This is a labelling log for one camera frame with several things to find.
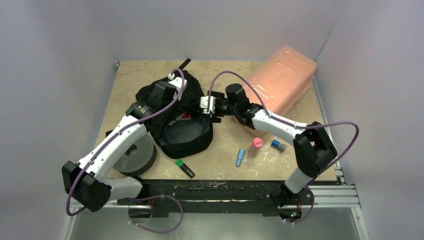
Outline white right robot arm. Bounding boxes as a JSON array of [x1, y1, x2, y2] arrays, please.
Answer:
[[201, 83, 338, 204]]

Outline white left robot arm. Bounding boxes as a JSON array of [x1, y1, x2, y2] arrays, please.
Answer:
[[62, 77, 187, 217]]

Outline translucent pink plastic storage box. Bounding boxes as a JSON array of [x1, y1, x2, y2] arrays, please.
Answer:
[[246, 45, 318, 116]]

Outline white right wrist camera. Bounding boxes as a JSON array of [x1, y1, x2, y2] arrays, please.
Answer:
[[199, 96, 216, 115]]

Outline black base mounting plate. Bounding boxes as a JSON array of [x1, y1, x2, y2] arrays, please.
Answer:
[[105, 179, 314, 220]]

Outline green highlighter marker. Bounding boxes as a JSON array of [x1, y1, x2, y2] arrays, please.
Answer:
[[175, 158, 196, 179]]

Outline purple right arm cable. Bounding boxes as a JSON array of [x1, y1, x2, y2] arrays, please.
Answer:
[[207, 70, 361, 226]]

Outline blue capped glue stick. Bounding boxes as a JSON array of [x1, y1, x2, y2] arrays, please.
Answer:
[[271, 140, 287, 153]]

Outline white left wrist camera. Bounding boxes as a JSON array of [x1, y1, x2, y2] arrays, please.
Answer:
[[167, 73, 187, 101]]

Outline grey foam roll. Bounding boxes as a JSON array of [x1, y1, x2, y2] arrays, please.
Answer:
[[113, 143, 158, 177]]

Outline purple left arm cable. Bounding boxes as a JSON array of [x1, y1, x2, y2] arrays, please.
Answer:
[[65, 68, 185, 235]]

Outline black student backpack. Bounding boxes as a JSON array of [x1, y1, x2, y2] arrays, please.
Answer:
[[125, 58, 214, 159]]

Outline pink capped small bottle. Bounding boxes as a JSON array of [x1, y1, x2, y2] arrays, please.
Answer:
[[248, 137, 264, 157]]

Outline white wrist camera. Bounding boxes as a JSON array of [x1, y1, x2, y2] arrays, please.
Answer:
[[199, 96, 216, 115], [167, 73, 187, 101]]

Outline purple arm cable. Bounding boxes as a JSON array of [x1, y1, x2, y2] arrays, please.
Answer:
[[207, 70, 361, 226], [65, 68, 185, 235]]

